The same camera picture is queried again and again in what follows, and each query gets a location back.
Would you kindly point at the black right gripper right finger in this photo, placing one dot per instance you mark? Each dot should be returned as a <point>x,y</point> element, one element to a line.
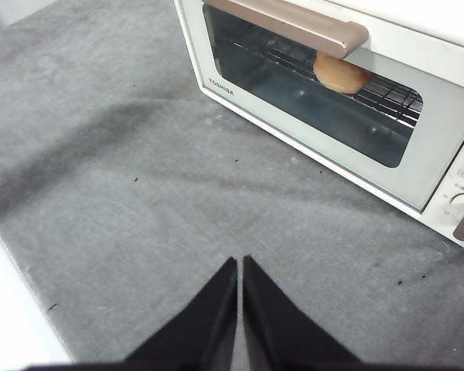
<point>278,332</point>

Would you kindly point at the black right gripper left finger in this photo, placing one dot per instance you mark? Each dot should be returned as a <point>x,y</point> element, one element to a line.
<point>201,332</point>

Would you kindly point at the round orange bread roll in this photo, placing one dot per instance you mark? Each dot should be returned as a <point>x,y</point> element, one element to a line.
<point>338,75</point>

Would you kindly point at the white Toshiba toaster oven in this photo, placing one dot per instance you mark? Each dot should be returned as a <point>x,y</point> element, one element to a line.
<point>429,38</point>

